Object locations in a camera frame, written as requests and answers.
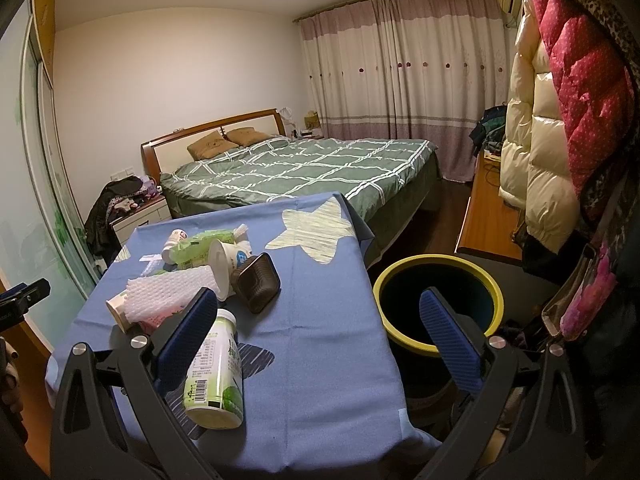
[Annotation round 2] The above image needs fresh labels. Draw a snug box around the green label white bottle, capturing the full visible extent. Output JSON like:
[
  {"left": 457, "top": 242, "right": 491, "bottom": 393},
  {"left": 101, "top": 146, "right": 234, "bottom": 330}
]
[{"left": 183, "top": 309, "right": 244, "bottom": 430}]

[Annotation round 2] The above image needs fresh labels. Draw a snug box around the white foam net sleeve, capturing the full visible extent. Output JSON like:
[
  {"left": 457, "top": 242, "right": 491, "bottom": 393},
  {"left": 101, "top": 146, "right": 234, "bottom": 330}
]
[{"left": 124, "top": 266, "right": 218, "bottom": 328}]

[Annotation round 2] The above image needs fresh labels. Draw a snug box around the pink strawberry milk carton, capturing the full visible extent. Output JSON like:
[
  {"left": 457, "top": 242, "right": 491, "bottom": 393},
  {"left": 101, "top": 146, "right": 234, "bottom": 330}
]
[{"left": 105, "top": 290, "right": 132, "bottom": 333}]

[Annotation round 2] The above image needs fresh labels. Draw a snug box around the green wet wipes pack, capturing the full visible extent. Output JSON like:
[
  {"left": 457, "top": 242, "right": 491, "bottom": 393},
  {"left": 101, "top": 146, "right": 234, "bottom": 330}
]
[{"left": 171, "top": 230, "right": 234, "bottom": 269}]

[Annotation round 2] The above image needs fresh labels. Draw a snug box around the white yogurt cup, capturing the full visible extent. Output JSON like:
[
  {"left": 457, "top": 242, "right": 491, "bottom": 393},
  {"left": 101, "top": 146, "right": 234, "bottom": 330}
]
[{"left": 208, "top": 238, "right": 252, "bottom": 301}]

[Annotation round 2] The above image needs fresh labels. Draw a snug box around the dark brown plastic box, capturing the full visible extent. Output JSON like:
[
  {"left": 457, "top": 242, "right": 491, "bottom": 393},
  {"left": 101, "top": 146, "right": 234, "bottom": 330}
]
[{"left": 230, "top": 252, "right": 281, "bottom": 314}]

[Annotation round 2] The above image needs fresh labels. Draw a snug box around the yellow rim trash bin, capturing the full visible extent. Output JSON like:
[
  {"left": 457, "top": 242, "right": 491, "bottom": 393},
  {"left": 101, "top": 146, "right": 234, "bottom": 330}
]
[{"left": 373, "top": 254, "right": 504, "bottom": 356}]

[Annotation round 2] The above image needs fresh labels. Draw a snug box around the sliding wardrobe door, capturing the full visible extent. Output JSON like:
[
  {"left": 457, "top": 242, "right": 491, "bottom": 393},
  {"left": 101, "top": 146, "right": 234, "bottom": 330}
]
[{"left": 1, "top": 0, "right": 96, "bottom": 349}]

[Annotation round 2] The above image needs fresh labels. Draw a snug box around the small white pill bottle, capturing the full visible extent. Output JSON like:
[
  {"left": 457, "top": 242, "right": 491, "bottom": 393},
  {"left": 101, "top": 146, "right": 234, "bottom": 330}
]
[{"left": 160, "top": 229, "right": 188, "bottom": 266}]

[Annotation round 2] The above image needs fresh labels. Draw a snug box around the wooden desk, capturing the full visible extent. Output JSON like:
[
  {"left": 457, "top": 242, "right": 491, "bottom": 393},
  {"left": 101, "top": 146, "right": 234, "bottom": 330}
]
[{"left": 456, "top": 153, "right": 522, "bottom": 266}]

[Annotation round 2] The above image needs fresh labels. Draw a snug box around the floral bag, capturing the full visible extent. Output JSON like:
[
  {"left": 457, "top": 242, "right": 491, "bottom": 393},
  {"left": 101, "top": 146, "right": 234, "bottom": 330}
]
[{"left": 541, "top": 242, "right": 617, "bottom": 341}]

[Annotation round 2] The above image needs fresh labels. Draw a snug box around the white nightstand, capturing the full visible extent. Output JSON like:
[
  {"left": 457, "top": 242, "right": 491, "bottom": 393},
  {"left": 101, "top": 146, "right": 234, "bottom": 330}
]
[{"left": 112, "top": 195, "right": 171, "bottom": 245}]

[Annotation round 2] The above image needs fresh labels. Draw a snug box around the blue star tablecloth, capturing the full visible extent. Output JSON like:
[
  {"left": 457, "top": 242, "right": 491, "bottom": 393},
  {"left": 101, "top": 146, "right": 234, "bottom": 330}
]
[{"left": 46, "top": 194, "right": 439, "bottom": 479}]

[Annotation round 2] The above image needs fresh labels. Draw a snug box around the bed with green quilt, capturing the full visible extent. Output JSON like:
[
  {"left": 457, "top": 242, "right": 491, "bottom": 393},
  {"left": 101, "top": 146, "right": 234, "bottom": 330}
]
[{"left": 160, "top": 136, "right": 440, "bottom": 266}]

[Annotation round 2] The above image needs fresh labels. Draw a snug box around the cream puffer jacket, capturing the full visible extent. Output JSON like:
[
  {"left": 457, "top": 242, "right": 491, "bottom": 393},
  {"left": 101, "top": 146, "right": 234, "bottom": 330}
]
[{"left": 499, "top": 0, "right": 579, "bottom": 254}]

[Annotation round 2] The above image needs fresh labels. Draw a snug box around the wooden headboard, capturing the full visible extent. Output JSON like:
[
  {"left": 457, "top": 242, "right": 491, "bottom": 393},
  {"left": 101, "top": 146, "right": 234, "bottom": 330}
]
[{"left": 140, "top": 107, "right": 286, "bottom": 186}]

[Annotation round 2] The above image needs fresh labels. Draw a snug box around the clothes heap on desk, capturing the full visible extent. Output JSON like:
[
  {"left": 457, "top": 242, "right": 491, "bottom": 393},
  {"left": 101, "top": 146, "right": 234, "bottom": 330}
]
[{"left": 470, "top": 105, "right": 508, "bottom": 157}]

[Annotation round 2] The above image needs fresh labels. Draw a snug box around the left brown pillow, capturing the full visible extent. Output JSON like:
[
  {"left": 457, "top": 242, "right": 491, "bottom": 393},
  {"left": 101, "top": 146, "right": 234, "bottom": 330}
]
[{"left": 186, "top": 132, "right": 239, "bottom": 160}]

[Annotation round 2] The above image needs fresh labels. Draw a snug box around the brown pillow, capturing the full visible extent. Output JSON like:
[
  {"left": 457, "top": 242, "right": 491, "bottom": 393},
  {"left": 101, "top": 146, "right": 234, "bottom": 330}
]
[
  {"left": 224, "top": 127, "right": 271, "bottom": 148},
  {"left": 186, "top": 132, "right": 239, "bottom": 160}
]

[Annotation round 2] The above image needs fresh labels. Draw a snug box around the right brown pillow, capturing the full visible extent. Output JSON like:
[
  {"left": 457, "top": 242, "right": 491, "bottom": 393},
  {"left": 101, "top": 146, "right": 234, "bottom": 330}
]
[{"left": 224, "top": 127, "right": 271, "bottom": 148}]

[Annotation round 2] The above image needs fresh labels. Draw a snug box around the tissue box on far nightstand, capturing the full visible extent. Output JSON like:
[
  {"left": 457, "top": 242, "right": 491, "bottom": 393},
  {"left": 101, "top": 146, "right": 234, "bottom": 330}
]
[{"left": 304, "top": 110, "right": 320, "bottom": 130}]

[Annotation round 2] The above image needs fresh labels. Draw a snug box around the pink white curtain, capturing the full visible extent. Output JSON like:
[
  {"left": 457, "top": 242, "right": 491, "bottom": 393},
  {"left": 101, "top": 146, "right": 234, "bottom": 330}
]
[{"left": 297, "top": 0, "right": 514, "bottom": 182}]

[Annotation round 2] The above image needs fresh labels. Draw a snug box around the red puffer jacket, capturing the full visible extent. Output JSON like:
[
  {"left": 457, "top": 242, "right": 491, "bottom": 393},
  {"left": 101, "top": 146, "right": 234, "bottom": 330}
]
[{"left": 533, "top": 0, "right": 634, "bottom": 194}]

